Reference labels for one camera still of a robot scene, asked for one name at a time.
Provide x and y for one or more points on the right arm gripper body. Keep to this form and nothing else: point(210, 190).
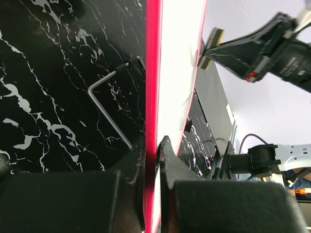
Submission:
point(281, 53)

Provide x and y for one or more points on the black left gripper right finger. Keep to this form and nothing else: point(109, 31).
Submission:
point(190, 204)

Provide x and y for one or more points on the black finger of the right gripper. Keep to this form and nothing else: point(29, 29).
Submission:
point(236, 55)

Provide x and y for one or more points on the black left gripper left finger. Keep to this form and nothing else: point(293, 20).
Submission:
point(76, 202)

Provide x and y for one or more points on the yellow black eraser sponge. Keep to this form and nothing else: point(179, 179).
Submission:
point(213, 41)

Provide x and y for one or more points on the pink framed whiteboard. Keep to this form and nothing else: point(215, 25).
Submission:
point(174, 31)

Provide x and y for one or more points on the black slab with label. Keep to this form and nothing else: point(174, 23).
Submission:
point(215, 106)

